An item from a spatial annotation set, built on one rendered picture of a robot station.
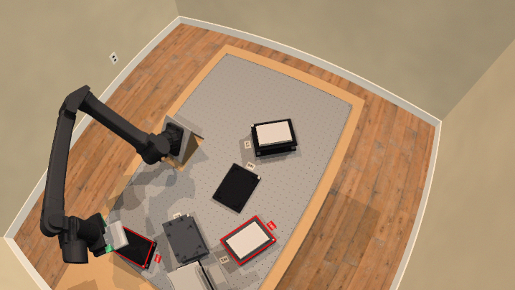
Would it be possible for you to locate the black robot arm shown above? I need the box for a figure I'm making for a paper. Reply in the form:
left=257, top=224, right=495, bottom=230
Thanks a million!
left=40, top=85, right=184, bottom=264

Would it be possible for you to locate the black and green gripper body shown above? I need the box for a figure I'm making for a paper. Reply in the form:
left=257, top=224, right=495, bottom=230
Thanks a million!
left=83, top=212, right=107, bottom=257

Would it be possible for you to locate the grey slotted rack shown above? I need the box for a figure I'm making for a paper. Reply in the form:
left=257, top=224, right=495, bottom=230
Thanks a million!
left=167, top=263, right=231, bottom=290

